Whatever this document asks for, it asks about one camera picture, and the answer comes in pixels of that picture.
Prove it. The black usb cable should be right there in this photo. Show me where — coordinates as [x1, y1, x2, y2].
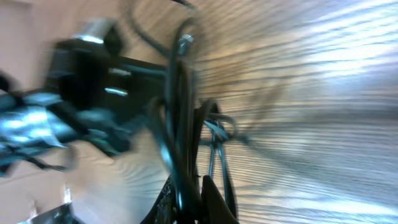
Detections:
[127, 0, 249, 224]

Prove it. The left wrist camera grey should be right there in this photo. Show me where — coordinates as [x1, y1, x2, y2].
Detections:
[72, 17, 116, 44]

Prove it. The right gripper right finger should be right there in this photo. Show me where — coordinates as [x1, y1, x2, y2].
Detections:
[200, 175, 239, 224]

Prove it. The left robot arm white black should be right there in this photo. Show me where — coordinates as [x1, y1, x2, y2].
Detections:
[1, 39, 165, 176]

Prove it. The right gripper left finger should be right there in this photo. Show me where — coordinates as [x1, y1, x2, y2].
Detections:
[141, 177, 176, 224]

